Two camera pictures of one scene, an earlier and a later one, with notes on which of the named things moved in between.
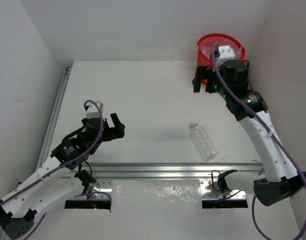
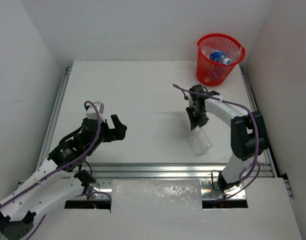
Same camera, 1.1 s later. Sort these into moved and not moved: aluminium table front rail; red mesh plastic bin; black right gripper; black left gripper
Moved: black right gripper
Not moved: aluminium table front rail; red mesh plastic bin; black left gripper
